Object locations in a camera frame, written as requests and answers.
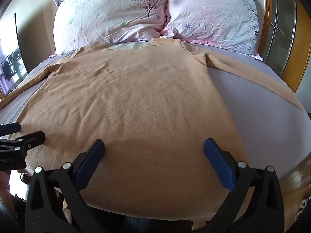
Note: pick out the wooden headboard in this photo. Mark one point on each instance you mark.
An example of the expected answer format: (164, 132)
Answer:
(291, 41)

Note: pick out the pink floral pillow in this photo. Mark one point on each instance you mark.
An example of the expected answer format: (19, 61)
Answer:
(213, 14)
(109, 12)

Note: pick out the bed with lilac sheet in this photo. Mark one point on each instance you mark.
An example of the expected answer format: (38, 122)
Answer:
(257, 116)

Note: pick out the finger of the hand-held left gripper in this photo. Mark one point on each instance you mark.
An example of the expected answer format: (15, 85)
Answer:
(31, 138)
(11, 127)

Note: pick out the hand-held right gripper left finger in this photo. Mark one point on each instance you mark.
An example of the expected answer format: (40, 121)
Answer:
(90, 159)

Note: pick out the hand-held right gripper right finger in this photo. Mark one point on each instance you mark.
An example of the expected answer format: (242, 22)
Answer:
(218, 160)

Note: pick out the tan long-sleeved shirt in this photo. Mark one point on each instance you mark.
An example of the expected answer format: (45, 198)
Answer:
(131, 106)

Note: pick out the window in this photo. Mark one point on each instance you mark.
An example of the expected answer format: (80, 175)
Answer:
(12, 60)

